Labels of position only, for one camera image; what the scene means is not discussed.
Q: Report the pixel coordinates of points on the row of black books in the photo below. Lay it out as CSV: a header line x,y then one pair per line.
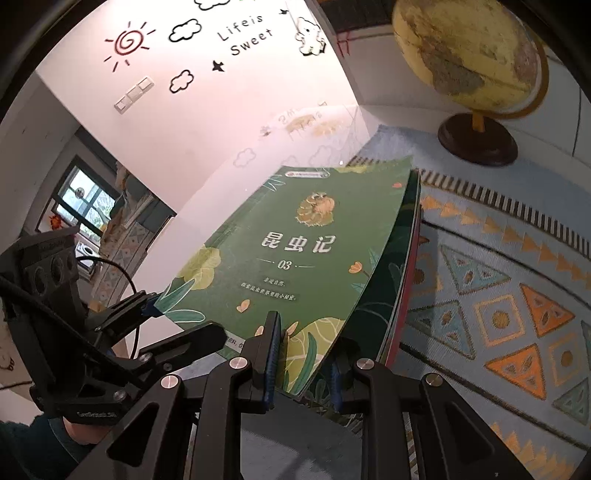
x,y
355,16

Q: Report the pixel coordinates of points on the grey blue furniture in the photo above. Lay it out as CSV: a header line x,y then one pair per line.
x,y
152,217

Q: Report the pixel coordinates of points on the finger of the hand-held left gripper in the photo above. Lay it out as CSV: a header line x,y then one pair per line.
x,y
184,346
134,309

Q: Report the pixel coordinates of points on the green insect book with cabbage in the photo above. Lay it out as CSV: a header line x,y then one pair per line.
x,y
286,277

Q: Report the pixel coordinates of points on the yellow globe with wooden base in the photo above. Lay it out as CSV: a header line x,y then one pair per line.
x,y
461,46

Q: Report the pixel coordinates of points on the group of wall decals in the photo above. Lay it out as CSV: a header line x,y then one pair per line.
x,y
127,40

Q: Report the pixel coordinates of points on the dark framed window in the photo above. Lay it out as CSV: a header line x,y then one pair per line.
x,y
83,198

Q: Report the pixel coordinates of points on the white light switch panel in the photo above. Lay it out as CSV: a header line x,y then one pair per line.
x,y
134,94

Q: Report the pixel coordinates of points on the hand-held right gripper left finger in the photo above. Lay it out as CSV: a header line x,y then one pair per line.
x,y
272,360

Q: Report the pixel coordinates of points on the patterned blue grey mat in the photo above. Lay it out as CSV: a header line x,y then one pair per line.
x,y
485,258

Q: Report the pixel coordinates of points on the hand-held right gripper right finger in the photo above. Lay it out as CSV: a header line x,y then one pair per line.
x,y
351,378

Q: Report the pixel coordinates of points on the person's left forearm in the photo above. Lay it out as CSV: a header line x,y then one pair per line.
x,y
32,447

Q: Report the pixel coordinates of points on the stack of thin books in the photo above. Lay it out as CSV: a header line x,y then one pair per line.
x,y
383,300

